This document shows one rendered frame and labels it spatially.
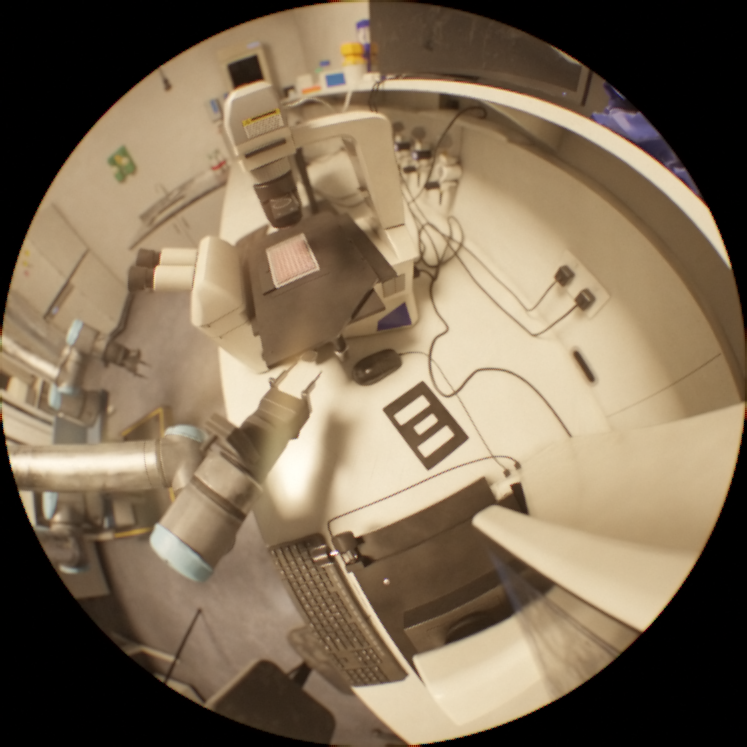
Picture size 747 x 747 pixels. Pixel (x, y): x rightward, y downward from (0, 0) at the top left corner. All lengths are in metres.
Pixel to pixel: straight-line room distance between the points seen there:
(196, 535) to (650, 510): 0.39
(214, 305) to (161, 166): 2.83
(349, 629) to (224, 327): 0.64
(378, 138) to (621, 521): 0.51
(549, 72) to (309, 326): 0.57
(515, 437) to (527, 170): 0.62
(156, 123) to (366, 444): 3.20
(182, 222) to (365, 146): 2.36
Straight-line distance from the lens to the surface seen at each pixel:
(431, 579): 0.44
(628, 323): 0.61
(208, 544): 0.33
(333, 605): 0.57
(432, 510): 0.43
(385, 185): 0.48
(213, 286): 0.44
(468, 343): 0.61
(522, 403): 0.60
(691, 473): 0.21
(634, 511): 0.20
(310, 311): 0.40
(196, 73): 3.13
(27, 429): 1.50
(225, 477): 0.32
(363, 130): 0.44
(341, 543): 0.41
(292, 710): 1.03
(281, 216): 0.36
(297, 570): 0.56
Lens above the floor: 1.25
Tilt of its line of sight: 66 degrees down
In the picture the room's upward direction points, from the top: 12 degrees counter-clockwise
